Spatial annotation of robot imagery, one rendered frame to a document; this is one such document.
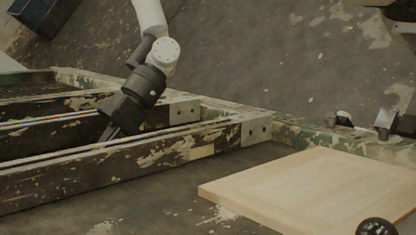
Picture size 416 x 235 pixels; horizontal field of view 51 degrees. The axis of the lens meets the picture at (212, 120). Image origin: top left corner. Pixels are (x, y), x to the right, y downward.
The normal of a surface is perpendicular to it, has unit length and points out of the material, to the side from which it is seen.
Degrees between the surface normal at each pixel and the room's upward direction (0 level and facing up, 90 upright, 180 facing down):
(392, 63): 0
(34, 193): 90
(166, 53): 48
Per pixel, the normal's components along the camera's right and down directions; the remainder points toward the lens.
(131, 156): 0.69, 0.18
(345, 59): -0.54, -0.50
